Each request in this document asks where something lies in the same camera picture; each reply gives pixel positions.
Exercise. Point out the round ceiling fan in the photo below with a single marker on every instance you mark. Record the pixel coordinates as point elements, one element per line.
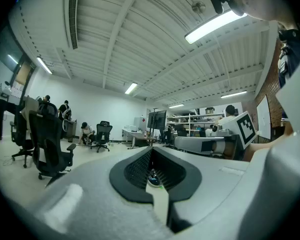
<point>198,7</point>

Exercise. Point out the person's head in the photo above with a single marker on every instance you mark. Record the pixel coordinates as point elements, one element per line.
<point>262,1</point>

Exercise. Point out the beige jacket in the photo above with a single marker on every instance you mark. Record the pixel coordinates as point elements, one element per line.
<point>31,106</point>

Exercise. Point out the dark small cabinet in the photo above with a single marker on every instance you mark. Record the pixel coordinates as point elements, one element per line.
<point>71,131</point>

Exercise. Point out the white storage shelf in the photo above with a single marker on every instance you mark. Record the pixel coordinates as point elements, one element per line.
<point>190,124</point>

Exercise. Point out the black mesh office chair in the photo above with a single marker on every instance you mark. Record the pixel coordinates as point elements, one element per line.
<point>47,139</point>
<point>103,132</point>
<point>21,134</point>

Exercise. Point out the white ceiling air vent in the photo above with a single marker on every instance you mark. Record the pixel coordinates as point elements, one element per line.
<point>72,19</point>

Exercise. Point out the black head-worn camera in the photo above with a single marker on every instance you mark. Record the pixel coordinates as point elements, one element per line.
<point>217,0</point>

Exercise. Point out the long ceiling tube light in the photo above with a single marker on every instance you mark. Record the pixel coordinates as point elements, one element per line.
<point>233,94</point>
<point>44,65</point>
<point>176,106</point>
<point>131,88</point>
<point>212,26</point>

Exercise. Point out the person's right forearm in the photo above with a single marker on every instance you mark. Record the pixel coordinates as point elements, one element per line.
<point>265,147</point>

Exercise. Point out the white desk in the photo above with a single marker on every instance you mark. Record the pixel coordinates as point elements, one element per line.
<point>132,134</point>

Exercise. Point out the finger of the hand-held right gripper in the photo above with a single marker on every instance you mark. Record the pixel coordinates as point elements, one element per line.
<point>190,144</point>

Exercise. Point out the black monitor on stand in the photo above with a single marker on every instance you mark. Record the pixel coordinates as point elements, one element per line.
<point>157,119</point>

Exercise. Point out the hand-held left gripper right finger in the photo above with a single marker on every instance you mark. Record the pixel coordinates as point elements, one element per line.
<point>210,184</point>

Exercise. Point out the person's dark shirt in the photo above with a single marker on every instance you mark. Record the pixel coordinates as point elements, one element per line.
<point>293,51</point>

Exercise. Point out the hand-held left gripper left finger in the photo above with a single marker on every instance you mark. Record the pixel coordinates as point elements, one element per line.
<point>95,209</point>

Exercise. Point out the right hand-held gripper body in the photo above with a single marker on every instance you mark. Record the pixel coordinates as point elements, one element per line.
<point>245,127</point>

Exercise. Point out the white whiteboard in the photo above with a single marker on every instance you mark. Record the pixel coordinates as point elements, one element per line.
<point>263,119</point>

